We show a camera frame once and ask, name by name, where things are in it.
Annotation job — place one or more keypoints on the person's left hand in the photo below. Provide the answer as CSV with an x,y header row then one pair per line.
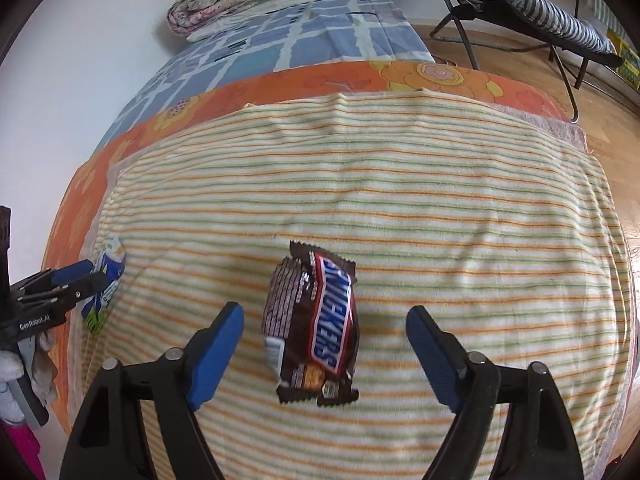
x,y
42,365

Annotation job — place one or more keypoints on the striped cushion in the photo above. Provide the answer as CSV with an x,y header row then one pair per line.
x,y
555,20

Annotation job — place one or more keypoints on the orange floral bedsheet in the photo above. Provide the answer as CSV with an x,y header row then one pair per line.
x,y
300,82

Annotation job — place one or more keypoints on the yellow green box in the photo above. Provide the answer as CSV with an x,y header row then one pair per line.
x,y
630,62

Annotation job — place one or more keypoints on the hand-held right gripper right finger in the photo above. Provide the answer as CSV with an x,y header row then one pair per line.
x,y
435,360

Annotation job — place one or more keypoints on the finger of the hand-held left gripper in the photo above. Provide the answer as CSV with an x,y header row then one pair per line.
x,y
87,285
75,271

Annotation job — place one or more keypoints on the blue checked sheet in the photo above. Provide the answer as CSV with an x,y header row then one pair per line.
x,y
325,25

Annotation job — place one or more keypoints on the pink cloth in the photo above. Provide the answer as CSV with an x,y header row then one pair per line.
x,y
20,455

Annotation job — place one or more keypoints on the cream striped towel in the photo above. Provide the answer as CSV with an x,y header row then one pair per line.
x,y
450,210

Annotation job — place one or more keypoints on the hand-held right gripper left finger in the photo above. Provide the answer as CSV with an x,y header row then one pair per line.
x,y
215,355

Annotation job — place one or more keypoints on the brown chocolate bar wrapper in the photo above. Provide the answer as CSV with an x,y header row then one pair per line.
x,y
325,320

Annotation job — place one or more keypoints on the blue white packet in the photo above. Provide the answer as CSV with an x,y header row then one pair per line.
x,y
112,265

